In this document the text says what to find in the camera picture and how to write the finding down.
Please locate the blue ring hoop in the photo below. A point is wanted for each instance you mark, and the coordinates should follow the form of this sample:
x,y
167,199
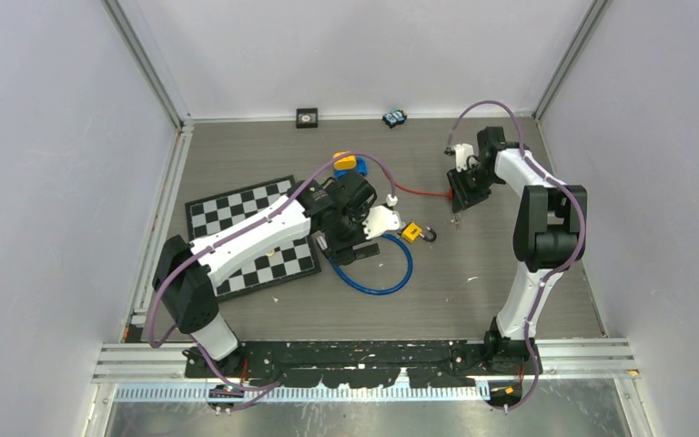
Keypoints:
x,y
380,280

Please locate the red cable seal tag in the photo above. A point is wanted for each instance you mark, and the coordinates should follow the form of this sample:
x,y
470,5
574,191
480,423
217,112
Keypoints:
x,y
447,195

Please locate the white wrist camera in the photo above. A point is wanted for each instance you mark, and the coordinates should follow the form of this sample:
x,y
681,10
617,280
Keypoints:
x,y
462,154
379,221

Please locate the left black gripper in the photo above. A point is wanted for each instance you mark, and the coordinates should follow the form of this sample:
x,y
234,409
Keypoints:
x,y
344,252

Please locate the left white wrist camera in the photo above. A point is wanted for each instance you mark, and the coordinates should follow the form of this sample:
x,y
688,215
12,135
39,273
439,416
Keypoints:
x,y
379,221

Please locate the blue yellow toy car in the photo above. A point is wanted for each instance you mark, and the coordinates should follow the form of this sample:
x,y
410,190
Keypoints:
x,y
346,163

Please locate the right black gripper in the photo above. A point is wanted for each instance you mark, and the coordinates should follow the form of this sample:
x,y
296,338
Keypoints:
x,y
462,197

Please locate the perforated metal rail strip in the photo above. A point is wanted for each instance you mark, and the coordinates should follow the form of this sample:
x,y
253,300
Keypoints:
x,y
211,392

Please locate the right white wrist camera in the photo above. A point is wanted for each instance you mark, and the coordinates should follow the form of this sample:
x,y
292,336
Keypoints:
x,y
462,154

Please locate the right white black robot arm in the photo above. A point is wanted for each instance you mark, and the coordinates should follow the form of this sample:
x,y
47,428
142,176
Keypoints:
x,y
548,235

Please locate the small black square box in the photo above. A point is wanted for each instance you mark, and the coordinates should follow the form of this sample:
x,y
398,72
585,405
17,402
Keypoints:
x,y
307,117

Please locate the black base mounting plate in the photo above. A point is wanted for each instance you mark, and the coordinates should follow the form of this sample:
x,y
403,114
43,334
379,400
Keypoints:
x,y
364,364

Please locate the yellow black padlock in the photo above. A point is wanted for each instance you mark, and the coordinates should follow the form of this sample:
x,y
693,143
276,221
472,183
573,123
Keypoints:
x,y
413,231

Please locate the black white chessboard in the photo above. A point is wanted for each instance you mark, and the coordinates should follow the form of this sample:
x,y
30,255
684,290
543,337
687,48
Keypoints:
x,y
251,250

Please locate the black blue owl toy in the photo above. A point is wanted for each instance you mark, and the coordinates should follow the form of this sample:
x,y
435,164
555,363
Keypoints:
x,y
394,118

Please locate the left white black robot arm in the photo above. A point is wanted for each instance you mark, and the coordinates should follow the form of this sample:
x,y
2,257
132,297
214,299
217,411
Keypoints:
x,y
188,273

